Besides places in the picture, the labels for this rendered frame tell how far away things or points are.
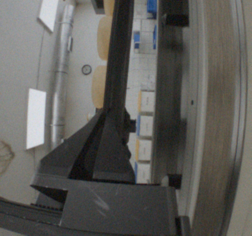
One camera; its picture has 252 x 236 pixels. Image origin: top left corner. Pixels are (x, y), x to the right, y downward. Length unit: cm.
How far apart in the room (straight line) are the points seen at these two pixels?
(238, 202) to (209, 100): 14
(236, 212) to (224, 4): 28
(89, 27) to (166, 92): 496
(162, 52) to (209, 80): 33
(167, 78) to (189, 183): 35
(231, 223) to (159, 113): 33
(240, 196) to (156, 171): 32
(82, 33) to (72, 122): 289
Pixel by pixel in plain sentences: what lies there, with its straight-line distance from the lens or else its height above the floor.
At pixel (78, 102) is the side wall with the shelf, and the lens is 463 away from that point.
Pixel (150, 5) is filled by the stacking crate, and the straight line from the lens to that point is 470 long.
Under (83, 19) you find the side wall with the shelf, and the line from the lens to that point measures 555.
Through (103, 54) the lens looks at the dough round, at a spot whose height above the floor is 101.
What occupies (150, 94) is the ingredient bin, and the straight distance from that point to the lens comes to 376.
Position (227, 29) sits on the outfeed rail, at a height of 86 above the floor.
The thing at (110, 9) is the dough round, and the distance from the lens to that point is 20.
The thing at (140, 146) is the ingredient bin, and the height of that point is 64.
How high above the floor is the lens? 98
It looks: 1 degrees up
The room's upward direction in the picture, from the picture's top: 87 degrees counter-clockwise
